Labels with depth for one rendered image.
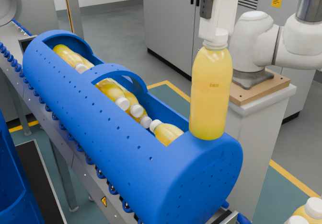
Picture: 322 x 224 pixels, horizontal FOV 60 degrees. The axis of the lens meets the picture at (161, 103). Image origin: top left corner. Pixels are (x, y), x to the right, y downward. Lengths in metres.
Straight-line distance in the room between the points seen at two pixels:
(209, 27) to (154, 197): 0.33
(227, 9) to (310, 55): 0.71
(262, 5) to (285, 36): 1.21
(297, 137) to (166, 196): 2.26
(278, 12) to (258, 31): 1.12
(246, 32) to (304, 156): 1.62
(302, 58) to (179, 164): 0.74
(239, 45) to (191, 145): 0.67
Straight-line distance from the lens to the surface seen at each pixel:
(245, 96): 1.15
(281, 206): 2.15
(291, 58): 1.16
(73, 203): 1.98
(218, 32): 0.47
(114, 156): 0.66
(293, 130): 2.81
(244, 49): 1.16
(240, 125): 1.19
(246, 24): 1.15
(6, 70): 1.87
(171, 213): 0.62
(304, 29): 1.11
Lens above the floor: 1.61
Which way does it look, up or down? 34 degrees down
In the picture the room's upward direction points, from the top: straight up
